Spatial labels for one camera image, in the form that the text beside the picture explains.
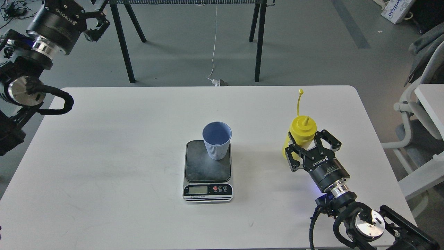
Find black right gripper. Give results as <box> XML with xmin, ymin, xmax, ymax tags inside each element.
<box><xmin>285</xmin><ymin>130</ymin><xmax>351</xmax><ymax>194</ymax></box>

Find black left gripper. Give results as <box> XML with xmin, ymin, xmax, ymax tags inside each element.
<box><xmin>26</xmin><ymin>0</ymin><xmax>111</xmax><ymax>56</ymax></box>

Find yellow squeeze bottle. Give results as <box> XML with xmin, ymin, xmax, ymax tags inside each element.
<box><xmin>289</xmin><ymin>89</ymin><xmax>317</xmax><ymax>149</ymax></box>

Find blue ribbed cup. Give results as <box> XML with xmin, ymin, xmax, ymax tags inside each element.
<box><xmin>202</xmin><ymin>122</ymin><xmax>232</xmax><ymax>160</ymax></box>

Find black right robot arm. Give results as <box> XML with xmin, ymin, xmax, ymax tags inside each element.
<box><xmin>285</xmin><ymin>130</ymin><xmax>440</xmax><ymax>250</ymax></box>

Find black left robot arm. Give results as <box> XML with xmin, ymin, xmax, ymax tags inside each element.
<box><xmin>0</xmin><ymin>0</ymin><xmax>110</xmax><ymax>156</ymax></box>

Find digital kitchen scale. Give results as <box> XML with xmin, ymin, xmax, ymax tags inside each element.
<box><xmin>182</xmin><ymin>140</ymin><xmax>234</xmax><ymax>204</ymax></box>

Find black trestle table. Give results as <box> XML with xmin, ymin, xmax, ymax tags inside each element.
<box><xmin>89</xmin><ymin>0</ymin><xmax>276</xmax><ymax>84</ymax></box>

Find white cardboard box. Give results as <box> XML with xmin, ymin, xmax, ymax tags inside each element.
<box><xmin>381</xmin><ymin>0</ymin><xmax>415</xmax><ymax>24</ymax></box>

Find black floor cables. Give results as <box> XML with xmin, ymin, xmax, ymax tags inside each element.
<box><xmin>0</xmin><ymin>0</ymin><xmax>52</xmax><ymax>30</ymax></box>

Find white hanging cable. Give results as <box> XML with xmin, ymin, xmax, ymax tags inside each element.
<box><xmin>207</xmin><ymin>3</ymin><xmax>221</xmax><ymax>86</ymax></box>

